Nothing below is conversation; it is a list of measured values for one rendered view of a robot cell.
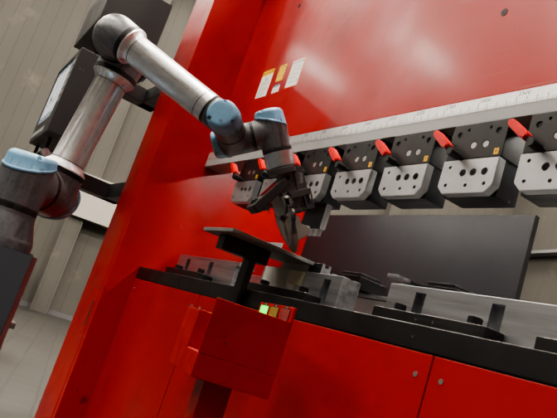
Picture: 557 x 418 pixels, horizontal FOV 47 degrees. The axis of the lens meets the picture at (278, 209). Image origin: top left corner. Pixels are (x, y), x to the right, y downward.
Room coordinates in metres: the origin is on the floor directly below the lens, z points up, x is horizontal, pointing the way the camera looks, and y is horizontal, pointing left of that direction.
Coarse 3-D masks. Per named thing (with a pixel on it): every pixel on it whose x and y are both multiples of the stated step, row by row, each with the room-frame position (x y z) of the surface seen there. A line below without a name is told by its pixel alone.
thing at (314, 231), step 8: (312, 208) 1.80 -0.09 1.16; (320, 208) 1.76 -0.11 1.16; (328, 208) 1.74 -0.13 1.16; (304, 216) 1.82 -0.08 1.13; (312, 216) 1.78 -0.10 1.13; (320, 216) 1.75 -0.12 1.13; (328, 216) 1.75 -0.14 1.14; (304, 224) 1.81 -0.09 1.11; (312, 224) 1.77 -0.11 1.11; (320, 224) 1.74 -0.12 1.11; (312, 232) 1.78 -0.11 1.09; (320, 232) 1.75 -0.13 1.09
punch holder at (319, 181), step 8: (312, 152) 1.82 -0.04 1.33; (320, 152) 1.78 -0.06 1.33; (328, 152) 1.75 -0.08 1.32; (304, 160) 1.85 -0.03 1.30; (312, 160) 1.81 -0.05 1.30; (320, 160) 1.77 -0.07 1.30; (328, 160) 1.73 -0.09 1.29; (304, 168) 1.83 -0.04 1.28; (312, 168) 1.79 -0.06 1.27; (320, 168) 1.76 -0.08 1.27; (328, 168) 1.72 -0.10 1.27; (336, 168) 1.74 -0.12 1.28; (304, 176) 1.82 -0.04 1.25; (312, 176) 1.78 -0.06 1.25; (320, 176) 1.74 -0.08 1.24; (328, 176) 1.73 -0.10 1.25; (312, 184) 1.76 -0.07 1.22; (320, 184) 1.73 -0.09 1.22; (328, 184) 1.73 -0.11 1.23; (312, 192) 1.75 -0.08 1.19; (320, 192) 1.72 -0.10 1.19; (328, 192) 1.74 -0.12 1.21; (320, 200) 1.74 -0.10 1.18; (328, 200) 1.74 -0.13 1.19; (336, 208) 1.76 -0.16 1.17
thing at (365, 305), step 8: (256, 280) 2.44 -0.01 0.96; (360, 296) 1.89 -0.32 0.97; (368, 296) 1.86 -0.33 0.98; (376, 296) 1.83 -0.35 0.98; (360, 304) 1.88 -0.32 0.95; (368, 304) 1.85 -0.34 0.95; (376, 304) 1.82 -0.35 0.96; (384, 304) 1.79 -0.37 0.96; (360, 312) 1.87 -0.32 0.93; (368, 312) 1.84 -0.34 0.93
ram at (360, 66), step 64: (320, 0) 2.07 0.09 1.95; (384, 0) 1.72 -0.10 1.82; (448, 0) 1.46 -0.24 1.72; (512, 0) 1.28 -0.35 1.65; (256, 64) 2.38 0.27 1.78; (320, 64) 1.94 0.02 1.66; (384, 64) 1.63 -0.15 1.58; (448, 64) 1.40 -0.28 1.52; (512, 64) 1.23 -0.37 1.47; (320, 128) 1.83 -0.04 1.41; (448, 128) 1.35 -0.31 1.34
